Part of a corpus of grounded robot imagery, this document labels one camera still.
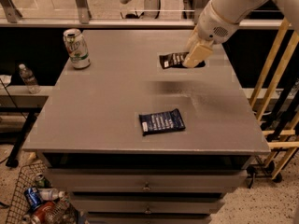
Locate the bottom grey drawer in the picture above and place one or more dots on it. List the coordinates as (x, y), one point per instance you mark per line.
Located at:
(108, 218)

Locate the grey side bench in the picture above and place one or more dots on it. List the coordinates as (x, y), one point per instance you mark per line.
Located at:
(18, 100)

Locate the clear plastic water bottle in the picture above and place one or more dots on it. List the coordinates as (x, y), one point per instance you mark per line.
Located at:
(29, 79)

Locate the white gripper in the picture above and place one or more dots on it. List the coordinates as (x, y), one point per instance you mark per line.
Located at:
(212, 26)

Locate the middle grey drawer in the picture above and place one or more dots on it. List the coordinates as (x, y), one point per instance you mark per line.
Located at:
(148, 203)

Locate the blue soda can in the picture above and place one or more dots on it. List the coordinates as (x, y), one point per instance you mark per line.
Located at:
(33, 197)

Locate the blue blueberry rxbar wrapper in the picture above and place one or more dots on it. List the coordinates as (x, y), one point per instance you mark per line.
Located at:
(163, 122)

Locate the white green soda can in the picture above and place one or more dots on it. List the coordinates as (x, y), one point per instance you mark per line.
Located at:
(76, 47)

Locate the black chocolate rxbar wrapper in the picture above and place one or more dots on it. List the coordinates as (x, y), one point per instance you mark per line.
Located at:
(179, 60)

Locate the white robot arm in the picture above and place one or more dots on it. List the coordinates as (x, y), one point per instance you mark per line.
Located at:
(289, 8)

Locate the plastic bottle in basket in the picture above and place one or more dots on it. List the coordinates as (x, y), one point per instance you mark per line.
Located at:
(51, 194)

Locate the metal window rail frame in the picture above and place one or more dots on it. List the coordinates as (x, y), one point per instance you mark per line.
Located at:
(93, 14)

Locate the wire mesh trash basket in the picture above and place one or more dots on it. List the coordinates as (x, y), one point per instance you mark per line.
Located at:
(20, 207)

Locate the red soda can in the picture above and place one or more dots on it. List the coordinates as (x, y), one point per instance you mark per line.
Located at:
(38, 217)

